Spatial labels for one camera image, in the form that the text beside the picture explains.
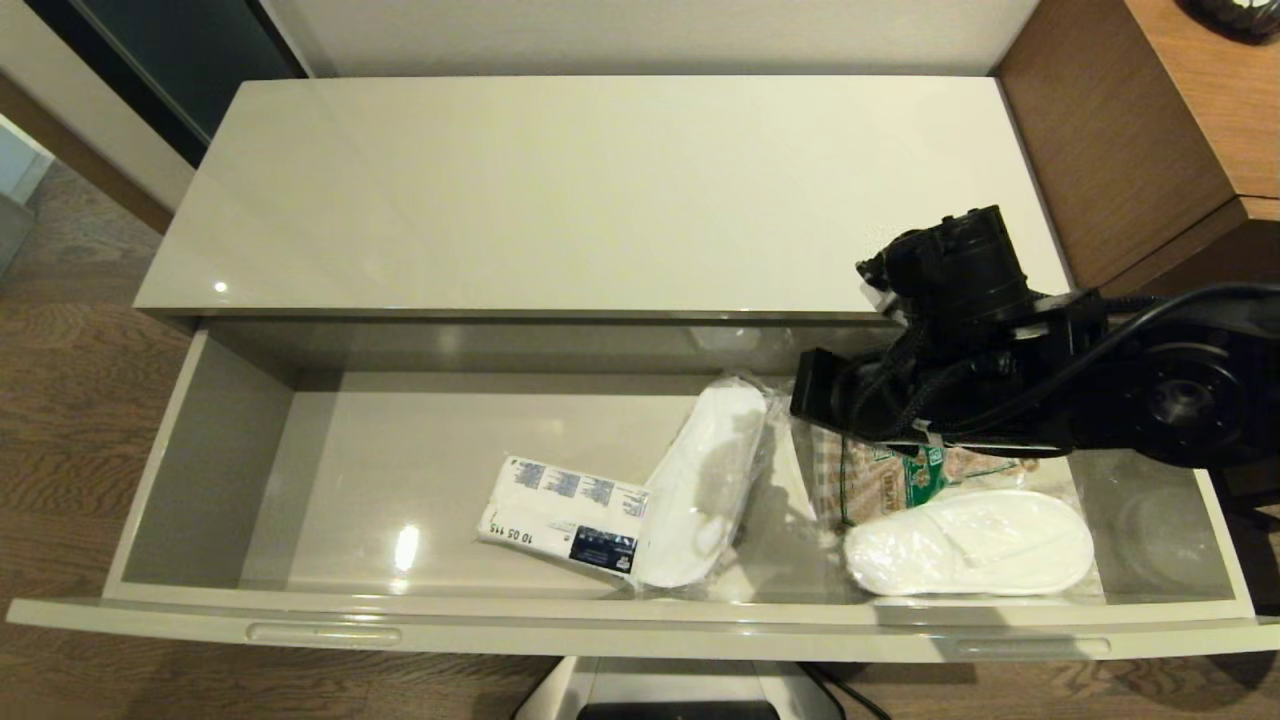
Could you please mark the white tissue pack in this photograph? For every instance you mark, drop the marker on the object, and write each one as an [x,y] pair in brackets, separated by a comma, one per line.
[560,510]

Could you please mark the green brown snack bag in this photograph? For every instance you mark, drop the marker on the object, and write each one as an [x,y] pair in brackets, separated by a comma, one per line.
[890,485]

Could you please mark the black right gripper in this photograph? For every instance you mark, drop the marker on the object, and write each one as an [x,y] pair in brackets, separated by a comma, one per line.
[830,395]

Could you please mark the white bagged slipper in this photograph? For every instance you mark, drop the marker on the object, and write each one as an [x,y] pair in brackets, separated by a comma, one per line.
[700,490]
[970,545]

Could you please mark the brown wooden cabinet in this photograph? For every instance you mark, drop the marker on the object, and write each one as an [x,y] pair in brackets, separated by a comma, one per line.
[1120,150]

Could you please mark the beige glossy cabinet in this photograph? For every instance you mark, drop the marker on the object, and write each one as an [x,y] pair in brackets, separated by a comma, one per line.
[620,200]

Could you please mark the pale blue white furniture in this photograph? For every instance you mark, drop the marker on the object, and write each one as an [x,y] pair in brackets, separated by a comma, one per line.
[15,160]

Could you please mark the dark glass door panel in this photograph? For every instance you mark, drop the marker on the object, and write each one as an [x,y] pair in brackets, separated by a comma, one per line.
[180,60]

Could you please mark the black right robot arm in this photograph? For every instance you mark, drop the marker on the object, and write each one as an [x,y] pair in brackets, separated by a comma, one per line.
[1180,390]

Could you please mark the dark decorative bowl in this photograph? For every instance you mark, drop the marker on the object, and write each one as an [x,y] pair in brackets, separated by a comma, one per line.
[1240,15]

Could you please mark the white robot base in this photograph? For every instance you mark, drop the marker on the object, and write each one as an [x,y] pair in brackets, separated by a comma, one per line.
[680,695]

